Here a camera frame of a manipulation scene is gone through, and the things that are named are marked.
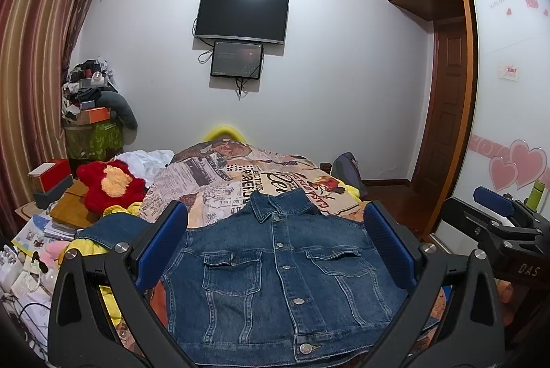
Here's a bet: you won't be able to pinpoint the blue denim jacket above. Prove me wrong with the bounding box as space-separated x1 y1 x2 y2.
75 186 439 367

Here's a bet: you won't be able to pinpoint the green bottle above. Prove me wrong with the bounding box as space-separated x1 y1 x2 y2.
525 180 545 211

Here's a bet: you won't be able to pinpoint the brown wooden door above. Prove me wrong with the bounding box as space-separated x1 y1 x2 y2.
412 18 467 204

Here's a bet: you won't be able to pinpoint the yellow knit blanket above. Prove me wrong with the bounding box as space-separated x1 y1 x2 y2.
58 201 143 328

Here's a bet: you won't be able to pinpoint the white pill packs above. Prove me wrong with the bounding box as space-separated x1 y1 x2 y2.
0 245 23 292

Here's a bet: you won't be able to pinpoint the wooden board stack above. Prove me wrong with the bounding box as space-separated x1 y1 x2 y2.
49 180 99 228

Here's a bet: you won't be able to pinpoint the dark grey box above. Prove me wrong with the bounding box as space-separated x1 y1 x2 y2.
33 175 74 210

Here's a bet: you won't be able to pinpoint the red plush toy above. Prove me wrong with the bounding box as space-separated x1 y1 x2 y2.
76 159 145 215

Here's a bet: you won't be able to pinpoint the dark bag beside bed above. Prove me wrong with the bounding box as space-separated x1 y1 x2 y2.
331 152 367 200

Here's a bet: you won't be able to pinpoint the red and white box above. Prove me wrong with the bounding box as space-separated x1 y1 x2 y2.
28 159 71 193

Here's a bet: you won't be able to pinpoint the white cloth on bed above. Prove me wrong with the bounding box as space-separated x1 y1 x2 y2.
115 149 174 188

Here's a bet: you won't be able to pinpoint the newspaper print bed cover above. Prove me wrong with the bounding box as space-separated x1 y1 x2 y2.
102 136 449 356

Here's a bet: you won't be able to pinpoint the orange box on pile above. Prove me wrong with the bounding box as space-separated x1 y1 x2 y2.
76 108 111 126

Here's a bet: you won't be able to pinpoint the yellow headboard edge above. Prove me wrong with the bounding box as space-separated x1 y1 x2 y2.
203 125 246 143

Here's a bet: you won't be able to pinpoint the striped red curtain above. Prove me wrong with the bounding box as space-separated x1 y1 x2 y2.
1 0 91 241

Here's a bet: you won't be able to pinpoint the small black wall monitor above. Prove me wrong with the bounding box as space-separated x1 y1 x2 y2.
211 41 264 79

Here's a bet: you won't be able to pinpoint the black wall television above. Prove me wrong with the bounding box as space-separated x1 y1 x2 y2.
195 0 289 44

